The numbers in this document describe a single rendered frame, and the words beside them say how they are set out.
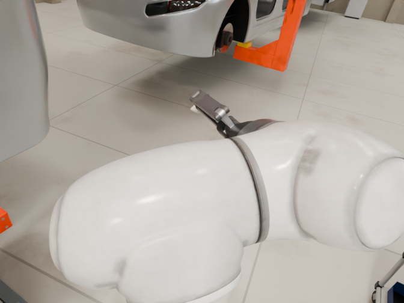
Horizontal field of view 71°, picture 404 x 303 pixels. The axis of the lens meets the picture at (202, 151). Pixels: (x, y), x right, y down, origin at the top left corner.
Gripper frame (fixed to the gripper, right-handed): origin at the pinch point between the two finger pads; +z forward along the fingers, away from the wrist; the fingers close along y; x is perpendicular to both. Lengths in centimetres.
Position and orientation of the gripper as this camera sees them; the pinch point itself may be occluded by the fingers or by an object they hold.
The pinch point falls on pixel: (217, 130)
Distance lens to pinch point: 59.3
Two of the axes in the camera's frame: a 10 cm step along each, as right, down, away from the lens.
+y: 6.3, 7.2, 3.1
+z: -2.4, -2.0, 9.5
